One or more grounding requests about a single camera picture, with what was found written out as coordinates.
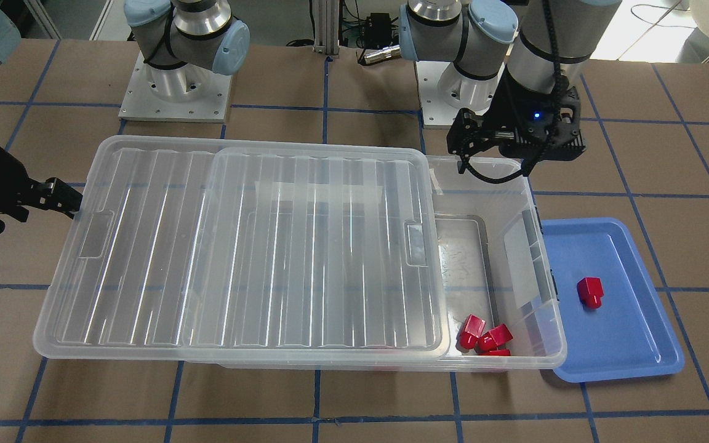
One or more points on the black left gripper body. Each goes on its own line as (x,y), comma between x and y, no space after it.
(510,115)

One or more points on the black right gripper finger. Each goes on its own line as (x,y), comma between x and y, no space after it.
(56,195)

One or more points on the clear plastic box lid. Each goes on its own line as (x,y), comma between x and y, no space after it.
(119,290)

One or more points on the red block lone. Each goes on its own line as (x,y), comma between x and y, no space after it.
(590,291)

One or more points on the clear plastic storage box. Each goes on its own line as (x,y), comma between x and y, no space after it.
(502,271)

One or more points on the black electronics box background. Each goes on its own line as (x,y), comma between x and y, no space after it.
(377,31)

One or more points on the red block middle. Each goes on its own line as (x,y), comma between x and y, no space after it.
(470,332)

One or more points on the red block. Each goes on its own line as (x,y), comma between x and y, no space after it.
(470,332)
(495,338)
(496,352)

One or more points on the red block top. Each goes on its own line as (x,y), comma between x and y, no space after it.
(495,338)

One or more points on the blue plastic tray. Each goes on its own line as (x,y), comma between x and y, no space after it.
(631,335)

